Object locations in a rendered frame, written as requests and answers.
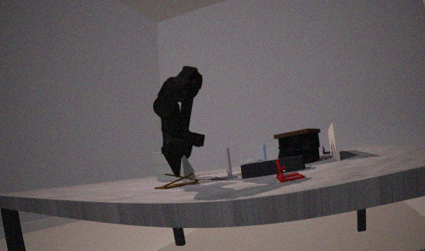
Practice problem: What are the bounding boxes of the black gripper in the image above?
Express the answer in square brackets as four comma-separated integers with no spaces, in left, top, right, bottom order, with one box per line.
[161,121,190,177]

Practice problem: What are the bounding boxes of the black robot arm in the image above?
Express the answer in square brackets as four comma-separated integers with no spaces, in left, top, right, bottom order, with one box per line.
[153,66,205,159]

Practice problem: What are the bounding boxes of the brown rectangular glasses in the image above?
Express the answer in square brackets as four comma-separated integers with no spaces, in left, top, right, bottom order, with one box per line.
[155,173,198,190]

